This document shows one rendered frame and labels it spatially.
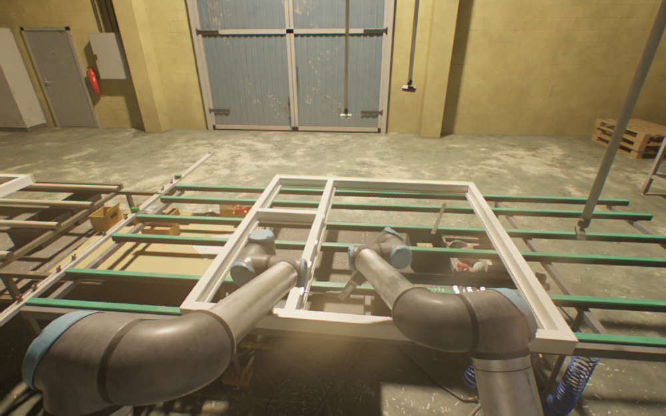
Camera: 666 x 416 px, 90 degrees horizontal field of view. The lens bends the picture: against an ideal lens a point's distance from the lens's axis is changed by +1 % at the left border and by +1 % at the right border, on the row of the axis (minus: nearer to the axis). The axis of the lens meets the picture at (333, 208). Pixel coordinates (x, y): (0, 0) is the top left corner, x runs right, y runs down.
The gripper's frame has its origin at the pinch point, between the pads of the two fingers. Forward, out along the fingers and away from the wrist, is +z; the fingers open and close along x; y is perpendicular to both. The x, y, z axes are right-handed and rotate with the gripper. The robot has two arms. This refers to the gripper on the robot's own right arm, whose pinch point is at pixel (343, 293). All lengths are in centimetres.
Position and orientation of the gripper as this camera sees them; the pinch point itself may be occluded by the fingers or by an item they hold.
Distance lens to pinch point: 146.7
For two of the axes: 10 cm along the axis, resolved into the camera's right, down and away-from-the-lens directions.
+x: -1.0, 0.3, -9.9
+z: -6.3, 7.7, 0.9
